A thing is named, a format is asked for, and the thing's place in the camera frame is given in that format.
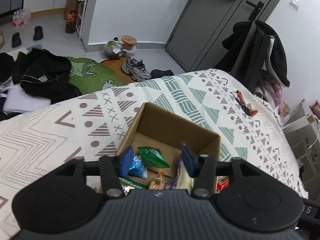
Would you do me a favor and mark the blue snack packet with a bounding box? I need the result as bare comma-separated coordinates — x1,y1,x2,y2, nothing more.
129,156,148,180

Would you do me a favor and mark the black slipper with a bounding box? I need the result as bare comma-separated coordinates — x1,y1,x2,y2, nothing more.
33,26,44,41
11,32,23,48

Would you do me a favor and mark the cardboard box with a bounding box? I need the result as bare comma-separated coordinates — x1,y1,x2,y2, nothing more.
96,102,222,198

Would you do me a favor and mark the white cable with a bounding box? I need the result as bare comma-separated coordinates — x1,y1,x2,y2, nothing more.
308,116,320,149

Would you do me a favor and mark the grey door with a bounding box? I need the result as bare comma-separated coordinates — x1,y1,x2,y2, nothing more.
164,0,292,72

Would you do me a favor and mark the black fleece-lined coat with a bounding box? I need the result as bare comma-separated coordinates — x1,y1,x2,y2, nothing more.
222,20,291,88

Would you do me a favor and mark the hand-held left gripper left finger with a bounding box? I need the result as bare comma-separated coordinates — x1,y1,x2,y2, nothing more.
50,146,134,199

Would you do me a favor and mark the clear trash bag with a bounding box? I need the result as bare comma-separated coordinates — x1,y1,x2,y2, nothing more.
103,38,124,60

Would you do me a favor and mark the white desk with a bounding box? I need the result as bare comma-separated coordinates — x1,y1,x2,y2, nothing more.
282,99,320,156

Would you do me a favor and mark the white rack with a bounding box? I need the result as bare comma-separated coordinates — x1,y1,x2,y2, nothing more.
76,0,96,41

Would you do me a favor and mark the red snack packet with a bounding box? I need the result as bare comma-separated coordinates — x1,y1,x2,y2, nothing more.
216,176,230,192

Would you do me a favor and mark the grey sneaker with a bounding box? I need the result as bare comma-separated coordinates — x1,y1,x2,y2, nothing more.
121,57,152,82

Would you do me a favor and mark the green dinosaur rug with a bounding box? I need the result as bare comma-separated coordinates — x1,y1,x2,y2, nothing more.
67,56,136,96

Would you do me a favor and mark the brown lidded bucket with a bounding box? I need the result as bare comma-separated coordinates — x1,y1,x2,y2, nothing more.
121,35,137,51

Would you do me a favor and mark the black shoe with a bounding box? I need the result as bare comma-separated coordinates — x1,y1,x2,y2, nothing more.
151,69,174,79

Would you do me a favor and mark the white blue-print bread packet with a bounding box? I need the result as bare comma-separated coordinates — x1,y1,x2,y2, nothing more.
181,164,195,193

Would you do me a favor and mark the black clothing pile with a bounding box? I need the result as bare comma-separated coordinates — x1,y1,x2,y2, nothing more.
12,48,83,104

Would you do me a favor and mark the brown floor carton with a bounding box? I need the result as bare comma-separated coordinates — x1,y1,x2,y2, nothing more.
63,0,79,21

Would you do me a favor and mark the orange breadstick packet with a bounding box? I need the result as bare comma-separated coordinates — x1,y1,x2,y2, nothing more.
148,172,167,190

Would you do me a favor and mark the wrapped water bottle pack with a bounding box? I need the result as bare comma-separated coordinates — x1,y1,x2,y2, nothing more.
12,8,32,28

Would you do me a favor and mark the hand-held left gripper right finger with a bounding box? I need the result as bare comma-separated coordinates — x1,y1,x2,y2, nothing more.
181,145,265,199

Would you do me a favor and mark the pink cloth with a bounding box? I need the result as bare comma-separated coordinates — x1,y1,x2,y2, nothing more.
260,77,286,108

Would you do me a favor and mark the black door handle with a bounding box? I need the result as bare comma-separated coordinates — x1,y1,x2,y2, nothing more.
246,0,265,22

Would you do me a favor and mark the purple snack packet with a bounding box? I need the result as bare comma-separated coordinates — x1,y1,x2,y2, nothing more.
171,155,184,190

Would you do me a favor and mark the green-edged cracker packet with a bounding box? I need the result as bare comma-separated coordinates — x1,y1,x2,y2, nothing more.
118,177,148,192

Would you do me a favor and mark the dark red-label bottle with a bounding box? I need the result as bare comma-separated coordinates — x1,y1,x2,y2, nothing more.
65,9,78,34

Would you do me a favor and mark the white folded cloth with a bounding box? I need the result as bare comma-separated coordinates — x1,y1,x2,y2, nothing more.
3,87,52,112

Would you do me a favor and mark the dark green snack packet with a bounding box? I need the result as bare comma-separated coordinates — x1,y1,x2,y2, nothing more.
137,146,171,169

